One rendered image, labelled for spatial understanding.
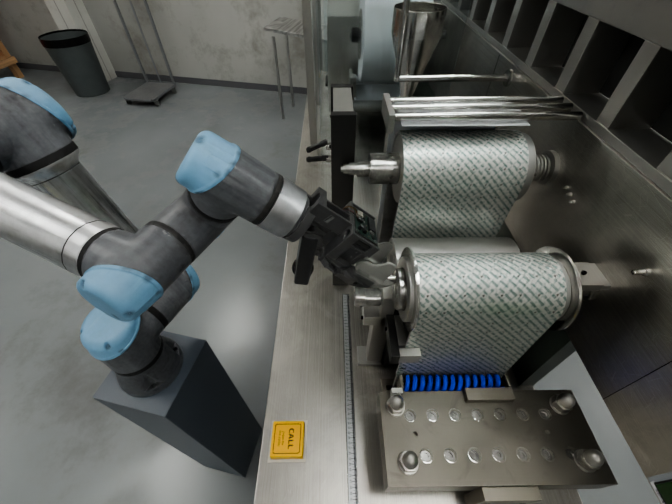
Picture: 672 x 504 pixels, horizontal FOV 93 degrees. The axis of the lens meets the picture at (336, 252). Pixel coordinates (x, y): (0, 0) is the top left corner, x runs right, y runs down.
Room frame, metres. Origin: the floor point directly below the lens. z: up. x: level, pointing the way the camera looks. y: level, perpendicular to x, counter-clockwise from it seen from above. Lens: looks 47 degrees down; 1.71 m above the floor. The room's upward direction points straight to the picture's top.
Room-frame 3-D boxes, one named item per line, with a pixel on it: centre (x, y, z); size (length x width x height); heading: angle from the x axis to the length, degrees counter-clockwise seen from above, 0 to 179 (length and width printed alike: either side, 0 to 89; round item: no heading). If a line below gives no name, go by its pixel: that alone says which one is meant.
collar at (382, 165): (0.59, -0.10, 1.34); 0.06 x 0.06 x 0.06; 1
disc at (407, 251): (0.34, -0.13, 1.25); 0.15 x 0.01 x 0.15; 1
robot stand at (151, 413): (0.34, 0.48, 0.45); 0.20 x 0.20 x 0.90; 77
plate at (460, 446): (0.16, -0.29, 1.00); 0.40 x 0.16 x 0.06; 91
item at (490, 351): (0.28, -0.25, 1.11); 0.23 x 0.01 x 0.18; 91
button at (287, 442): (0.17, 0.11, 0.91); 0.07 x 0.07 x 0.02; 1
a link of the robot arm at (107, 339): (0.35, 0.47, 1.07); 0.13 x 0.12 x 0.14; 157
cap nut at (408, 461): (0.11, -0.13, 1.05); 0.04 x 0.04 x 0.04
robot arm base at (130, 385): (0.34, 0.48, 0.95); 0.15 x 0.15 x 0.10
